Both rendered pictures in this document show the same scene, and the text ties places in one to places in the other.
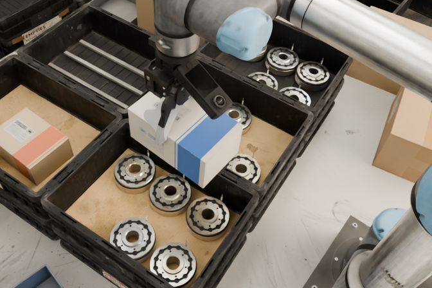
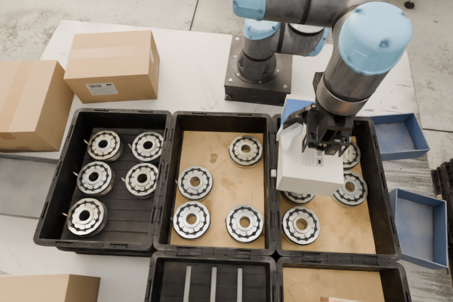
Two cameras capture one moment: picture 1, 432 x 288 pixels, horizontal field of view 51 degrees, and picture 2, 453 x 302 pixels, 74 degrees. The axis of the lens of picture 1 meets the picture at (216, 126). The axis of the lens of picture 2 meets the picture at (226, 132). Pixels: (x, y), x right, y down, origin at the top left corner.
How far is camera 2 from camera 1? 0.92 m
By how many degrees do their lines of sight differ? 56
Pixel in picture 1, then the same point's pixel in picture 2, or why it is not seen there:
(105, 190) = (327, 240)
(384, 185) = (170, 87)
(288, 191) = not seen: hidden behind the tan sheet
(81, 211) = (355, 245)
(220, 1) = not seen: outside the picture
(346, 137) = not seen: hidden behind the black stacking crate
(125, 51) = not seen: outside the picture
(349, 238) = (240, 80)
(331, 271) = (269, 82)
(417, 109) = (112, 65)
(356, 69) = (56, 133)
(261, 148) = (209, 151)
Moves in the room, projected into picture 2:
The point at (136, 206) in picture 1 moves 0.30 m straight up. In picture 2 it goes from (321, 207) to (360, 170)
